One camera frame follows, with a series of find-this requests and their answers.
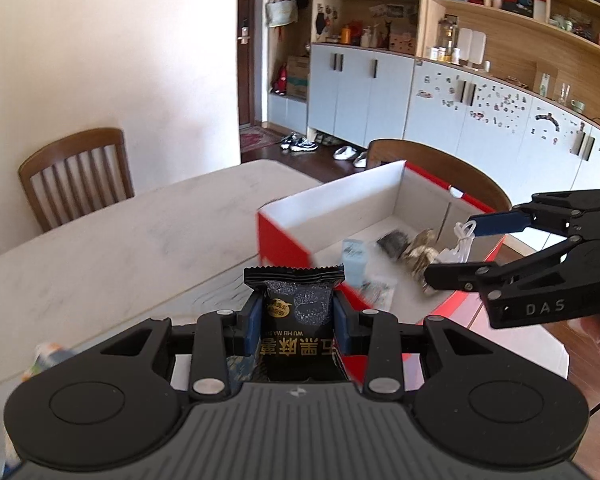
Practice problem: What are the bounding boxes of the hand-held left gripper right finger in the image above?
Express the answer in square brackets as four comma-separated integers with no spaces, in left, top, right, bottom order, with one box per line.
[332,292,506,402]

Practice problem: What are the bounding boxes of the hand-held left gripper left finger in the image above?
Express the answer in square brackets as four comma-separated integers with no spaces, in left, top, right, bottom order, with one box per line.
[87,292,264,402]

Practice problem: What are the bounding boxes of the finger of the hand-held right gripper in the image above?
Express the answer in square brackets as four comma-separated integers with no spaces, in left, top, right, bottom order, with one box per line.
[467,189,600,238]
[424,237,581,301]

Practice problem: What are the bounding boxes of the white charging cable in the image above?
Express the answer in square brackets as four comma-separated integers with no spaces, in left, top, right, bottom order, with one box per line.
[437,221,478,264]

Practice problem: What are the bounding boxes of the black snack packet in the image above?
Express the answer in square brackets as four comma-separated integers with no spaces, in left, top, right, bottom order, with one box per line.
[243,265,346,383]

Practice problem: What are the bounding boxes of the gold foil snack bag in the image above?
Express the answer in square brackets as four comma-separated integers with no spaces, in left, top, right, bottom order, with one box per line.
[402,228,448,296]

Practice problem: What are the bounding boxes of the white printed snack packet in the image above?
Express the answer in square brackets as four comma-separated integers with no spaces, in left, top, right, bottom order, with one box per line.
[357,277,398,313]

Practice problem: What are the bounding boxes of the light blue carton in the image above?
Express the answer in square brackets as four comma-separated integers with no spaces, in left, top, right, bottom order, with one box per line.
[341,240,371,286]

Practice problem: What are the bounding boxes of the small dark crinkled packet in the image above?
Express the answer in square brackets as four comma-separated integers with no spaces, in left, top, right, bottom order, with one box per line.
[377,230,411,261]

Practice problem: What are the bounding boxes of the red cardboard box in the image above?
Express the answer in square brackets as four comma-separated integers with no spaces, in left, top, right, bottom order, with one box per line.
[256,160,506,393]

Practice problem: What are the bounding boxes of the white marble desktop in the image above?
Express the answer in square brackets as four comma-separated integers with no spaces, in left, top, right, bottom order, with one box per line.
[0,159,571,480]

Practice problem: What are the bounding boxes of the brown curved-back wooden chair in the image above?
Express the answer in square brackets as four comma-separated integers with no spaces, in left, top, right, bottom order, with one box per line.
[367,138,512,213]

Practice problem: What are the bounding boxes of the kraft paper bag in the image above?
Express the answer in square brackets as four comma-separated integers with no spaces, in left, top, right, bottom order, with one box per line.
[532,60,558,96]

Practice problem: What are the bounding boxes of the red patterned rug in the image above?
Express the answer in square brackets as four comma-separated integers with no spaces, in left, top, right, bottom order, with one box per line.
[239,127,283,153]

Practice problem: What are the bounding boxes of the white rounded containers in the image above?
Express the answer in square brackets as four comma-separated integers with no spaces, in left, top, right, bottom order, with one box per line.
[457,27,486,66]

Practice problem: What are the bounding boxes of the glass dispenser jar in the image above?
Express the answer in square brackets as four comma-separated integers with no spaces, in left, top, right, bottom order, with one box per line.
[439,15,460,51]

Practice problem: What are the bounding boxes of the kraft storage box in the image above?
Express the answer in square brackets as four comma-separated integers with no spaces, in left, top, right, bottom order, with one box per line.
[389,20,416,53]

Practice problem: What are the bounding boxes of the brown slatted wooden chair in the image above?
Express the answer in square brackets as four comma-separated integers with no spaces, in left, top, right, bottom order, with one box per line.
[18,127,135,233]

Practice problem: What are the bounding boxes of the printed cardboard carton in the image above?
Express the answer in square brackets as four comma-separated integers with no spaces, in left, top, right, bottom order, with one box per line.
[286,55,311,98]

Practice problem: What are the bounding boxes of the brown wooden door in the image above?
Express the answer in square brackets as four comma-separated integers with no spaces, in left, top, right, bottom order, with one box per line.
[237,0,271,128]

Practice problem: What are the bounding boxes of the hanging pale tote bag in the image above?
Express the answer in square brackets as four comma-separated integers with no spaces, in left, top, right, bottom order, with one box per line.
[266,0,299,27]

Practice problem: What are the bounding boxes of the white wooden wall cabinet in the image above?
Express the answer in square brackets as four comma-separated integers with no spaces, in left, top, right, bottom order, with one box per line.
[265,0,600,206]

